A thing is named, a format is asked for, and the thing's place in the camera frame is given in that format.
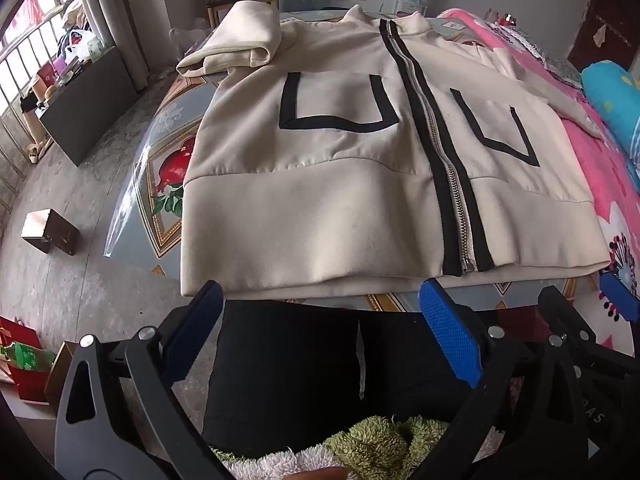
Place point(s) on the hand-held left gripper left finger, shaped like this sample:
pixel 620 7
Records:
pixel 195 320

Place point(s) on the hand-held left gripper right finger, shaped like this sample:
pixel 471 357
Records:
pixel 450 332

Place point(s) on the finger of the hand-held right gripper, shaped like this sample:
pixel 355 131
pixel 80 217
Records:
pixel 565 310
pixel 620 297

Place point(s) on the cream zip jacket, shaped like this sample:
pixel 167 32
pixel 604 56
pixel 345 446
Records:
pixel 340 160

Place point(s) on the pink floral blanket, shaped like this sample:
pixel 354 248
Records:
pixel 600 170

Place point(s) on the patterned blue tablecloth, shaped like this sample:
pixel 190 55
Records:
pixel 160 180

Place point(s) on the brown cardboard box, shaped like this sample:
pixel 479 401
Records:
pixel 50 230

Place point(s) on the red gift bag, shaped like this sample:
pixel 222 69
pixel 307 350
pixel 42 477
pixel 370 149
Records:
pixel 22 360

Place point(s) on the blue patterned pillow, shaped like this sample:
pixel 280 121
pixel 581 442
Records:
pixel 612 95

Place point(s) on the dark grey cabinet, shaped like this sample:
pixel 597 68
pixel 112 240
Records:
pixel 85 105

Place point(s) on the grey lace cloth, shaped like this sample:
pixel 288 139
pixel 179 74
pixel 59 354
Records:
pixel 550 50

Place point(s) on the dark brown wooden furniture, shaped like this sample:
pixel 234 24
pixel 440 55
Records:
pixel 607 25

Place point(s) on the small red jar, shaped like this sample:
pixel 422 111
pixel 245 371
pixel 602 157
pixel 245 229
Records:
pixel 509 20

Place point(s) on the white plastic bag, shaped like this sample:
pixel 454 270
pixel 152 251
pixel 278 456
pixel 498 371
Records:
pixel 82 45

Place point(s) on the metal window railing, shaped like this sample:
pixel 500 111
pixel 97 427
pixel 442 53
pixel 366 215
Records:
pixel 25 60

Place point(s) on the grey curtain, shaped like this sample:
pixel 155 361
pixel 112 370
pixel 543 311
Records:
pixel 112 5

